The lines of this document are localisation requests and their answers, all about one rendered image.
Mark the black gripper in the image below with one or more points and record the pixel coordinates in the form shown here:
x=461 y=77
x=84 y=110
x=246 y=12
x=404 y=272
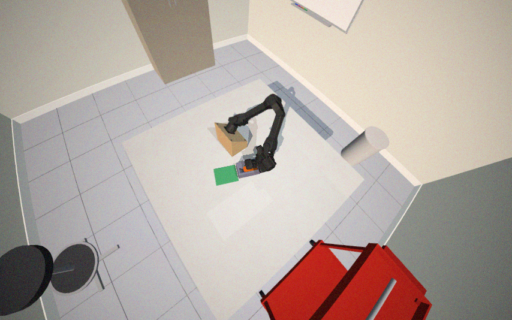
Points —
x=251 y=163

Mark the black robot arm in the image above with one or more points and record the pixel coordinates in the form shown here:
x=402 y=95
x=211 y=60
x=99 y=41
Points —
x=271 y=142

